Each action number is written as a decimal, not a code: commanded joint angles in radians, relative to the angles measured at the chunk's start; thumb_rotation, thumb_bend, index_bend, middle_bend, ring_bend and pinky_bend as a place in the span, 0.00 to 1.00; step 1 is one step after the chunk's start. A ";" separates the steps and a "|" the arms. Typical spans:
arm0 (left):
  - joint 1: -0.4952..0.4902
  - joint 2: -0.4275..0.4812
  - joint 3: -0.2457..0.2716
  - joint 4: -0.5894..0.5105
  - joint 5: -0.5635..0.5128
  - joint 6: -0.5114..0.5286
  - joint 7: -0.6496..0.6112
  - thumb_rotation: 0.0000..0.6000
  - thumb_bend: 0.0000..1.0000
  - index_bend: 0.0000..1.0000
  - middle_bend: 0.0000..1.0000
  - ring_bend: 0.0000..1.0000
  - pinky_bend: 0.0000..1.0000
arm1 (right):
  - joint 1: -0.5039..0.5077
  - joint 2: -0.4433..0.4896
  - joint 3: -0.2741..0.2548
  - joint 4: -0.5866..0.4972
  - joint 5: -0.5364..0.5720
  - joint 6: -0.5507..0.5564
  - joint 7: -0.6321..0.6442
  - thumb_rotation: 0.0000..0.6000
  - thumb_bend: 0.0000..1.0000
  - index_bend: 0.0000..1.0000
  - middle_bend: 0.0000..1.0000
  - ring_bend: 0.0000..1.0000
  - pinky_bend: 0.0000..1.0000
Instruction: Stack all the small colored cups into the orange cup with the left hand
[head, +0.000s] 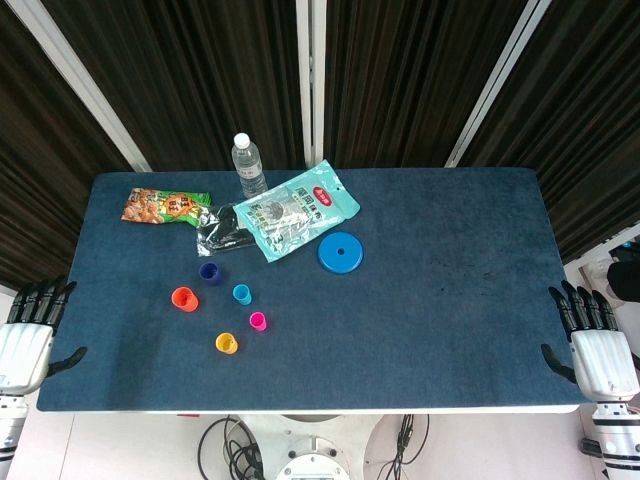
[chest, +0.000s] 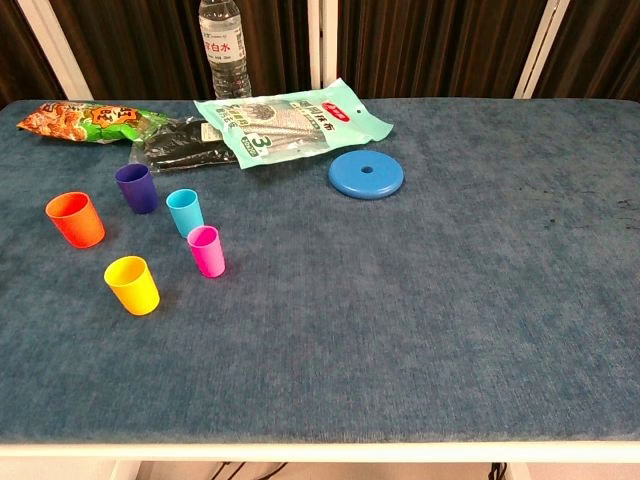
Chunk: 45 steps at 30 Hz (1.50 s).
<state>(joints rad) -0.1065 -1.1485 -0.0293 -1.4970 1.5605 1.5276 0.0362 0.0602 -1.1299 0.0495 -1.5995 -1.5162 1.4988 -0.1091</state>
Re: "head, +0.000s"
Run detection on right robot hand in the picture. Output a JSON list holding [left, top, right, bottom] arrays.
[[540, 279, 640, 404]]

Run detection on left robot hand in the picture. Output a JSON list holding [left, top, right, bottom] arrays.
[[0, 276, 88, 397]]

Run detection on dark purple cup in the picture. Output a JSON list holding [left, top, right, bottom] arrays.
[[198, 261, 224, 286]]

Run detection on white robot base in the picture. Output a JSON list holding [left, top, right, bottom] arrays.
[[234, 413, 396, 480]]

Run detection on large orange cup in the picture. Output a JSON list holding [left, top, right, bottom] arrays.
[[171, 286, 200, 312]]

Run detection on dark background equipment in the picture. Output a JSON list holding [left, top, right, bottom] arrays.
[[574, 227, 640, 311]]

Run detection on dark brown curtain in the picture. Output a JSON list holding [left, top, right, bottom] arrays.
[[0, 0, 136, 306], [458, 0, 640, 264], [323, 0, 529, 170], [42, 0, 307, 173]]

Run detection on green orange snack bag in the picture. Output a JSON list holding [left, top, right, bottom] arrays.
[[120, 187, 212, 227]]

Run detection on blue table cloth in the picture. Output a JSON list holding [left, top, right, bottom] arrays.
[[35, 167, 601, 414]]

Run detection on clear black plastic bag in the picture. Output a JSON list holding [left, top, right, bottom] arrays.
[[195, 202, 259, 258]]

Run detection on blue round disc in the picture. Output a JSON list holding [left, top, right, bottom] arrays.
[[317, 232, 365, 275]]

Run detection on clear water bottle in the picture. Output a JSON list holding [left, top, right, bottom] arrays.
[[231, 132, 269, 199]]

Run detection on teal snack pouch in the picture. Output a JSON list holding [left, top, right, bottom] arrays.
[[232, 159, 361, 264]]

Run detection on black thin floor cable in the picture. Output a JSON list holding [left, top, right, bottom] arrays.
[[374, 413, 431, 480]]

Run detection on black coiled floor cable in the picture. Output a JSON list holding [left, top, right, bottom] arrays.
[[197, 415, 266, 480]]

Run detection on white partition frame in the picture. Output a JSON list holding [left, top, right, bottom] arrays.
[[4, 0, 152, 173], [295, 0, 327, 169], [444, 0, 551, 169]]

